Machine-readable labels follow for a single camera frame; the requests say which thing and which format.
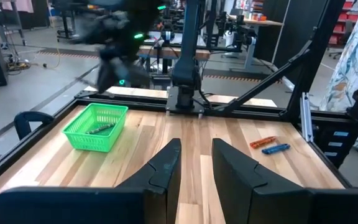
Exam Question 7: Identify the blue crayon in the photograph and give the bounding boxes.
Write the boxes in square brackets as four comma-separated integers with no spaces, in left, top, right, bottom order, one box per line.
[261,142,291,156]

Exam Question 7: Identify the orange crayon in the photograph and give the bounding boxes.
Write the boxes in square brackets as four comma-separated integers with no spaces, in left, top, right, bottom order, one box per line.
[249,136,277,149]

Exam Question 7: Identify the silver metal bracket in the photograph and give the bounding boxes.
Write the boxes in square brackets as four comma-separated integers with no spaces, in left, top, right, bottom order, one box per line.
[300,91,315,143]

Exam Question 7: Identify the person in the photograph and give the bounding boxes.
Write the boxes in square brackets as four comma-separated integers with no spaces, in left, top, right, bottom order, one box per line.
[319,0,358,155]

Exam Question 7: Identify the green plastic basket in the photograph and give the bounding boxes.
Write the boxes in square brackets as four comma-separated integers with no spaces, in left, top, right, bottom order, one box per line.
[62,103,129,153]

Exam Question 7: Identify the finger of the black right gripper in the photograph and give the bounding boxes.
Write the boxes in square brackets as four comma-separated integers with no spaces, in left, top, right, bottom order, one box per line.
[96,58,120,94]
[124,61,151,90]

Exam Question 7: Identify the black box blue labels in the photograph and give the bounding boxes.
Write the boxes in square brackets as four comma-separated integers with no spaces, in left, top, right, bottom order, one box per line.
[314,123,358,169]

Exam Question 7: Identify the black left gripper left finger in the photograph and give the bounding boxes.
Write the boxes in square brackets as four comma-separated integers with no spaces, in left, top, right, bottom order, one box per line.
[115,138,183,224]

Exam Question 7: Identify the black clamp hook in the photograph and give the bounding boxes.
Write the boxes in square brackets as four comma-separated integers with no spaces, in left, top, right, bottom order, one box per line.
[13,111,55,141]

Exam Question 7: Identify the wooden workstation table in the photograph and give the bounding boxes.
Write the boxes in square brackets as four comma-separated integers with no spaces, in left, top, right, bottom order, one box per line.
[137,44,211,62]

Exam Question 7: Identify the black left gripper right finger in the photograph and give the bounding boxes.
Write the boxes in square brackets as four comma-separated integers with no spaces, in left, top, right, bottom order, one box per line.
[211,138,311,224]

